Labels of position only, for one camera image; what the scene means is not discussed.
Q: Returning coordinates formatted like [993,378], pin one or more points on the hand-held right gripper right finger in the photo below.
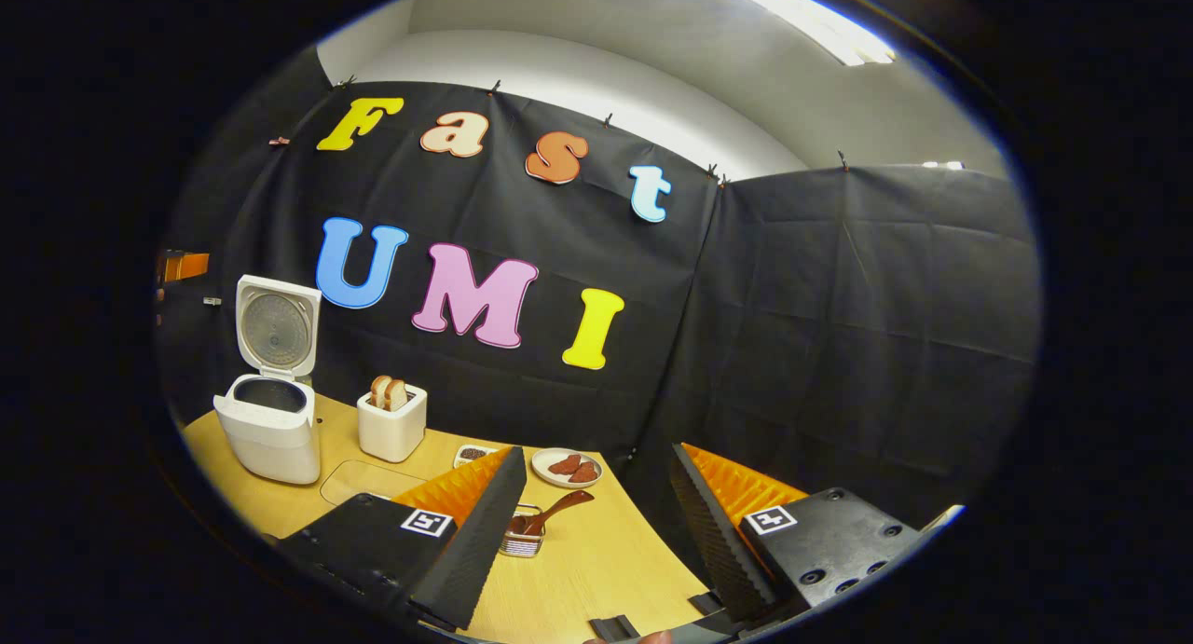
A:
[713,541]

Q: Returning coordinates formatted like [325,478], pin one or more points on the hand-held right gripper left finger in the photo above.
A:
[485,541]

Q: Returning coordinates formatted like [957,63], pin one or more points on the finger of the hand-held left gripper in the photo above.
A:
[191,267]

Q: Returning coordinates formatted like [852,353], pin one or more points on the brown wooden spoon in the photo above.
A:
[559,507]

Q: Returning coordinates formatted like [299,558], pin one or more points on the white rice cooker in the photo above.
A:
[270,439]

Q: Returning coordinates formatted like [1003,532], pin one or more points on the white divided condiment dish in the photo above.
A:
[471,454]

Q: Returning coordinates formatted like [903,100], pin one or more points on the white round plate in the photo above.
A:
[541,472]

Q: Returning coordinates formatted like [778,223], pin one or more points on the red sausage slice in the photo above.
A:
[584,473]
[564,465]

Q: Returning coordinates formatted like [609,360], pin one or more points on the white toaster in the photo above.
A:
[391,431]

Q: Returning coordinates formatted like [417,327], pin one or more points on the toasted bread slice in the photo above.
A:
[397,396]
[379,392]

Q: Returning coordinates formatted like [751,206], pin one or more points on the black backdrop cloth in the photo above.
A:
[839,346]

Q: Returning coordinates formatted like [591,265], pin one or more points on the small ceiling light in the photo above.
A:
[943,165]

